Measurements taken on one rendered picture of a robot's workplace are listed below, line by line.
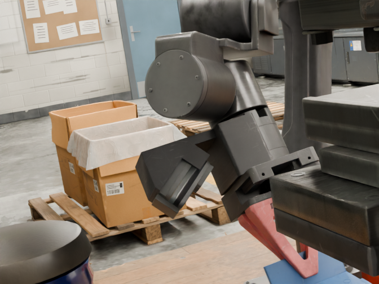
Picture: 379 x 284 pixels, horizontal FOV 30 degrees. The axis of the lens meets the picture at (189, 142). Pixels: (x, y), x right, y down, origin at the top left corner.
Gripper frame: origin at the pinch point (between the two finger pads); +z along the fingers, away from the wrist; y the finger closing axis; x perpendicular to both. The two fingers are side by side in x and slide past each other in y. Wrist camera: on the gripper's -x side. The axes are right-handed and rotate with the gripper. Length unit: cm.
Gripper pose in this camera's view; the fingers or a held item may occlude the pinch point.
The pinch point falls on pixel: (305, 267)
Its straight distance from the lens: 64.0
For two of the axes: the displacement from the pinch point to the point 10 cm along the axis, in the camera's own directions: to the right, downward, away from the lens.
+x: 9.1, -3.0, 3.0
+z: 3.7, 8.9, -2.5
